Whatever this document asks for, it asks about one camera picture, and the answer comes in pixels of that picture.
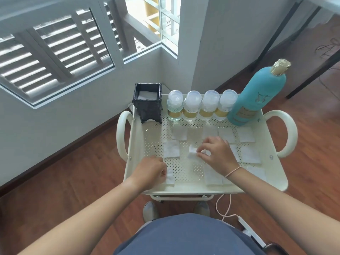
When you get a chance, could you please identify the black metal table frame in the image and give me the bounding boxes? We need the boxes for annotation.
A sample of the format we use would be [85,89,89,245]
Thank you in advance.
[250,0,340,100]

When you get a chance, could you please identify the black square holder box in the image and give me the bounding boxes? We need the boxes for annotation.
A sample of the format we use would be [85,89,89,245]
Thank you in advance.
[132,83,163,124]

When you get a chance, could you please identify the spread of white cotton squares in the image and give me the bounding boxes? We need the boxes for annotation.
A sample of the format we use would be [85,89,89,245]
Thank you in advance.
[163,124,268,187]

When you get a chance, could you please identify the white power strip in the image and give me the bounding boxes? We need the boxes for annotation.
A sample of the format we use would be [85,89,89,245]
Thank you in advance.
[237,215,268,249]

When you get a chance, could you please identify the stack of white pads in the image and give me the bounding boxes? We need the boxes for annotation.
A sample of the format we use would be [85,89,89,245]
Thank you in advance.
[138,90,157,101]

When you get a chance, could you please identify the small clear gold-label bottle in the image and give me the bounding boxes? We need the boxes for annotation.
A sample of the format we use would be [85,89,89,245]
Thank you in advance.
[167,90,184,122]
[183,91,201,122]
[216,89,238,121]
[199,90,220,120]

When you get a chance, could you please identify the person's right hand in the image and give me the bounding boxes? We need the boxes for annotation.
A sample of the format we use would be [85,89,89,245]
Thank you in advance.
[197,136,242,178]

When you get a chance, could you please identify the grey left shoe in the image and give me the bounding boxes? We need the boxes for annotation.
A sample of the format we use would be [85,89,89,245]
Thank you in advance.
[143,201,160,222]

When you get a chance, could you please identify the pale pink power cable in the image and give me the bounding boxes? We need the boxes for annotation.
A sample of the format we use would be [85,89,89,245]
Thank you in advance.
[215,194,241,224]

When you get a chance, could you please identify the white louvred window shutter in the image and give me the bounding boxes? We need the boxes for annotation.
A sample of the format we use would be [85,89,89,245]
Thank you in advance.
[0,7,116,107]

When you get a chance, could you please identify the pink elastic wristband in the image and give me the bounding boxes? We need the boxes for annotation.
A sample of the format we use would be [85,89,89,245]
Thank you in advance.
[225,167,243,179]

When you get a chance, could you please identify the white table top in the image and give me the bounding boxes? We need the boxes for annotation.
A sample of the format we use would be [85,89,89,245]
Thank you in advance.
[300,0,340,14]

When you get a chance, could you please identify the large teal gold-cap bottle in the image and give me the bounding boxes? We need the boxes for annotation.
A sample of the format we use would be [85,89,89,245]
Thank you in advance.
[227,59,291,127]

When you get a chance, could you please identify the cream perforated metal cart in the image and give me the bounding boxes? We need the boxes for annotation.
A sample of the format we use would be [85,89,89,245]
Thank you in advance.
[116,93,298,204]

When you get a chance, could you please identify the grey right shoe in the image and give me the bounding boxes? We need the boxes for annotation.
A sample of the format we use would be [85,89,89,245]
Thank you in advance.
[193,201,210,218]

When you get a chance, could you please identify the grey-blue garment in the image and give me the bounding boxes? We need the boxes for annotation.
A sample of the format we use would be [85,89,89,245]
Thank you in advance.
[114,213,266,255]

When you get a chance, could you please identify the white-framed glass window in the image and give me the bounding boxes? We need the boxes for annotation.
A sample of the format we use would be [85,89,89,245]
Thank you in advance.
[102,0,182,64]

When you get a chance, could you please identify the thin tangled floor cables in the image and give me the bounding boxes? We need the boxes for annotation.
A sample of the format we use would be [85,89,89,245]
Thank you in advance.
[315,36,340,59]

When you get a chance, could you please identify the white cotton pad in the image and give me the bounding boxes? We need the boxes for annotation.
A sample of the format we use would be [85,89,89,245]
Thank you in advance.
[166,167,176,186]
[187,145,206,160]

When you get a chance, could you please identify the person's right forearm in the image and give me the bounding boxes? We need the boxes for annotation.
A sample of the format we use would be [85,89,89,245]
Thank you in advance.
[226,168,340,255]

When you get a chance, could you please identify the grey shoe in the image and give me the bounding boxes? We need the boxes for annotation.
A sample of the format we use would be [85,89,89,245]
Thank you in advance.
[193,201,210,218]
[143,201,160,222]

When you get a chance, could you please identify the person's left hand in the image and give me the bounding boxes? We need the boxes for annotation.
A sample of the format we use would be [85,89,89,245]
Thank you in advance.
[129,156,168,191]

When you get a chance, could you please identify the person's left forearm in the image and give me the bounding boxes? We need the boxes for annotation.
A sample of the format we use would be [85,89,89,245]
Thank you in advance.
[16,179,149,255]

